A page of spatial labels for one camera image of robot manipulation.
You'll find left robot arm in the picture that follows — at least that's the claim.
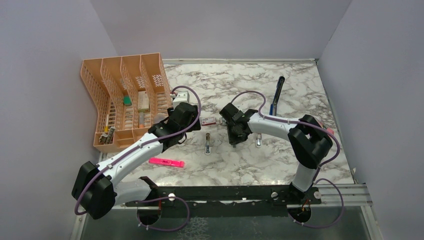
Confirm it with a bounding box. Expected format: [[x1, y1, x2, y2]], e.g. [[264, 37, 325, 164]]
[[71, 102, 202, 220]]

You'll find orange plastic desk organizer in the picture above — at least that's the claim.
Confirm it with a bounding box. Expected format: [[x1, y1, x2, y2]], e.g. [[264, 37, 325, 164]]
[[80, 53, 172, 153]]

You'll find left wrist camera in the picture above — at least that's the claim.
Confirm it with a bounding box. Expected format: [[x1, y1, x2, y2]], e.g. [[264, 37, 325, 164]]
[[172, 91, 190, 109]]

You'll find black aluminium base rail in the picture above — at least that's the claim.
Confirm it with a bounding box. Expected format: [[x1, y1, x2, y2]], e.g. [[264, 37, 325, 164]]
[[125, 184, 373, 213]]

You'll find pink highlighter marker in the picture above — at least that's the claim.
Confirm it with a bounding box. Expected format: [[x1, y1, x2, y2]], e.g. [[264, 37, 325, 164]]
[[148, 157, 185, 168]]

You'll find green eraser in organizer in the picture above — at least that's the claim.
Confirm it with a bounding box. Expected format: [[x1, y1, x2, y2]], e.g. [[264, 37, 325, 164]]
[[123, 95, 132, 106]]

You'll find red white staple box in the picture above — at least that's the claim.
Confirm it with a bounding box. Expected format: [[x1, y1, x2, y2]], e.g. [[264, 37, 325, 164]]
[[200, 117, 217, 126]]

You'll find white paper card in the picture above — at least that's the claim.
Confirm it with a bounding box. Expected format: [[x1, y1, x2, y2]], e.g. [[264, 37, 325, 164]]
[[137, 91, 150, 113]]

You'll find clear tape roll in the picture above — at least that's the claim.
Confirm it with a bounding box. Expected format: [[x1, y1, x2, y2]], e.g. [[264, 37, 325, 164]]
[[152, 113, 167, 124]]

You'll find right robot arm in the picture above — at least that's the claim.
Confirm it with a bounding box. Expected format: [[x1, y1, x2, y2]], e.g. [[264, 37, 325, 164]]
[[219, 103, 333, 204]]

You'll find white eraser block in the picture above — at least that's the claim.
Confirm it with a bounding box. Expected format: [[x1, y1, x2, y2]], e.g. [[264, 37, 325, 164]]
[[204, 132, 211, 155]]

